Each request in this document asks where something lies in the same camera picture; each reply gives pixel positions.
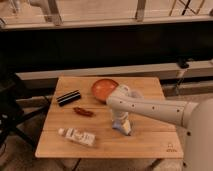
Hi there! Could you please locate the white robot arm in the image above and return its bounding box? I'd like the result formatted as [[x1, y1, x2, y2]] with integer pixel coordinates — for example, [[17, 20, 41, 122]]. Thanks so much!
[[106, 85, 213, 171]]

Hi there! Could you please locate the orange round plate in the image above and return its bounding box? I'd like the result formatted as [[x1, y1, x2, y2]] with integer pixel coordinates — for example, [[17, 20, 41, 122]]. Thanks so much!
[[91, 79, 118, 103]]

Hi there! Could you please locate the white plastic bottle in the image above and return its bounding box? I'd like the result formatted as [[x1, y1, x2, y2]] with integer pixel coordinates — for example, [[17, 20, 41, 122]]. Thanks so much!
[[58, 128, 96, 147]]

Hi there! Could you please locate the red chili pepper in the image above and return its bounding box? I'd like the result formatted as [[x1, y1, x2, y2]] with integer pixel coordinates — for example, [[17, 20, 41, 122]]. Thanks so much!
[[73, 107, 94, 117]]

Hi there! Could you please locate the black striped box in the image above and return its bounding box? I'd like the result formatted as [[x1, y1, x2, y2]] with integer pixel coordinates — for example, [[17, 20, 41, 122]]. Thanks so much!
[[56, 90, 81, 106]]

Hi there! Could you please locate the black chair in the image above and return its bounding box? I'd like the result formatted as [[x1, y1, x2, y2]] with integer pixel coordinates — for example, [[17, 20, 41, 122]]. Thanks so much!
[[0, 67, 50, 148]]

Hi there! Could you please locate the black clamp with cable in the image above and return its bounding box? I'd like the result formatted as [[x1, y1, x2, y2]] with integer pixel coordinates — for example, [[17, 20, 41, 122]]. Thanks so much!
[[174, 58, 189, 95]]

